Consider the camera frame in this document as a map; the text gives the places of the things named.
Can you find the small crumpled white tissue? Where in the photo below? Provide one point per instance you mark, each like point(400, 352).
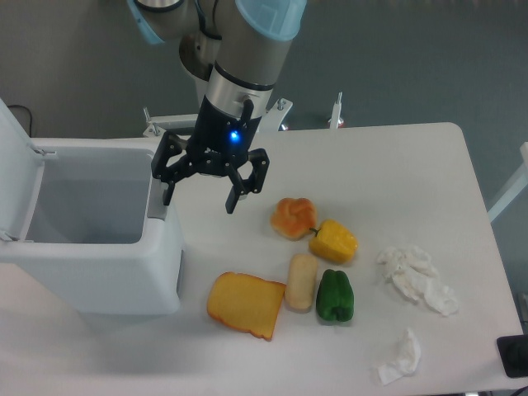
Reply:
point(405, 361)

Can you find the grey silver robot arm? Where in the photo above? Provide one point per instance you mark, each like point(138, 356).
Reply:
point(237, 49)

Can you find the black device at edge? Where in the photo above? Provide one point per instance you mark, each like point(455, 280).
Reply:
point(513, 354)

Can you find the orange round bread roll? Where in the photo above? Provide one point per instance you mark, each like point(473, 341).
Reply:
point(294, 217)

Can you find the white push-button trash can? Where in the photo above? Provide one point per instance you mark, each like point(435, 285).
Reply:
point(85, 218)

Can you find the large crumpled white tissue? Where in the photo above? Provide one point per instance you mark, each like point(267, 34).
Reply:
point(410, 270)

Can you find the white frame at right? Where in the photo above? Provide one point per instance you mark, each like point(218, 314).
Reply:
point(511, 189)

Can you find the yellow bell pepper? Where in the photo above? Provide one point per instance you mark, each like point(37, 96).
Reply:
point(332, 241)

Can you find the orange toast slice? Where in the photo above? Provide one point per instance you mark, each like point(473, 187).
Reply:
point(246, 303)

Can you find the green bell pepper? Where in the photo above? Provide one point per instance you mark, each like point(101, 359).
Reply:
point(335, 300)

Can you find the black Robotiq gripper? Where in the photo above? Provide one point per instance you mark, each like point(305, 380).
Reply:
point(219, 146)

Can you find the pale oblong bread roll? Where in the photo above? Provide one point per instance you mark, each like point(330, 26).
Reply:
point(299, 291)

